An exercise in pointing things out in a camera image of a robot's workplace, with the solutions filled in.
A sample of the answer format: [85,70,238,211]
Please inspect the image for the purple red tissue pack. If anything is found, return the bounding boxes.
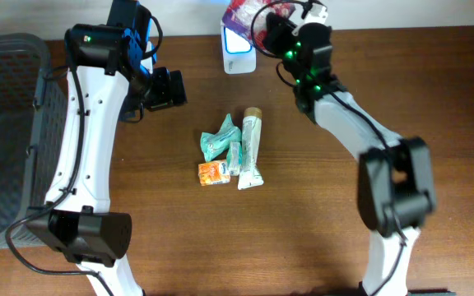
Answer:
[221,0,295,44]

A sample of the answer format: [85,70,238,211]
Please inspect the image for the teal toilet tissue pack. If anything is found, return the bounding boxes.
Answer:
[200,113,242,162]

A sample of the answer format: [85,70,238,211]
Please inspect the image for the orange tissue packet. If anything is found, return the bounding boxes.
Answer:
[198,160,230,186]

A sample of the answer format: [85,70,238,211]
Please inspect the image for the small teal tissue packet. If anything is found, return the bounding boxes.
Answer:
[226,141,242,176]

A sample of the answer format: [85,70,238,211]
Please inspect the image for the white tube with gold cap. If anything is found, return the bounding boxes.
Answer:
[238,107,264,190]

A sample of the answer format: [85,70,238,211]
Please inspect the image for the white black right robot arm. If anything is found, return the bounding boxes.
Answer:
[253,1,438,295]

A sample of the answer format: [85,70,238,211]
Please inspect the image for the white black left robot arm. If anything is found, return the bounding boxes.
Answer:
[26,1,187,295]

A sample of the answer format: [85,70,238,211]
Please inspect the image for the white barcode scanner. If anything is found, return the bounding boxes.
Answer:
[221,23,257,75]

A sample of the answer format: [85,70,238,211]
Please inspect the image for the grey plastic mesh basket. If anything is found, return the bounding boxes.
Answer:
[0,34,67,249]

